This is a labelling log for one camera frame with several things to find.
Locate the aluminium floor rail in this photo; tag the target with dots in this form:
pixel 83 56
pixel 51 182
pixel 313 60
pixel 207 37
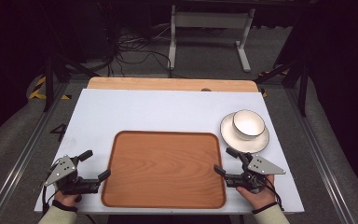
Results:
pixel 320 155
pixel 21 158

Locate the dark curtain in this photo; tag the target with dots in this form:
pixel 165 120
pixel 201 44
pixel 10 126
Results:
pixel 9 62
pixel 345 77

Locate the white plate with dark rim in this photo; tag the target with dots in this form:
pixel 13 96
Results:
pixel 230 138

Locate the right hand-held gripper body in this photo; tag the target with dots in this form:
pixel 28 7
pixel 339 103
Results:
pixel 262 166

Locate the wooden tray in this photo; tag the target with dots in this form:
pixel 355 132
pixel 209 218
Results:
pixel 164 169

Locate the white metal stand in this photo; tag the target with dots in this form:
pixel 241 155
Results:
pixel 213 20

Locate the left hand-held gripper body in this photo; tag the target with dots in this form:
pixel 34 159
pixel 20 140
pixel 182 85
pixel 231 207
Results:
pixel 62 169

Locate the white table board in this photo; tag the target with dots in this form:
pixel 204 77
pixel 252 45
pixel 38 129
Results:
pixel 155 109

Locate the person's left hand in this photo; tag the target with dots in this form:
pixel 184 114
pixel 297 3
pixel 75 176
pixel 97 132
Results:
pixel 66 199

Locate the yellow and black floor tape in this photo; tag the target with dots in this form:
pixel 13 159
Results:
pixel 36 92
pixel 263 92

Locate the person's right hand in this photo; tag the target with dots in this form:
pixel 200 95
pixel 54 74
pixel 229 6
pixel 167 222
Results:
pixel 258 199

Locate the white bowl with dark rim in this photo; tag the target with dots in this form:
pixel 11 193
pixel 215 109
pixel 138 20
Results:
pixel 248 124

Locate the black wristband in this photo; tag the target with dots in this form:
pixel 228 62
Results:
pixel 264 207
pixel 64 206

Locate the black tripod stand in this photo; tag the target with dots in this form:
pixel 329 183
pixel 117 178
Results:
pixel 303 87
pixel 48 84

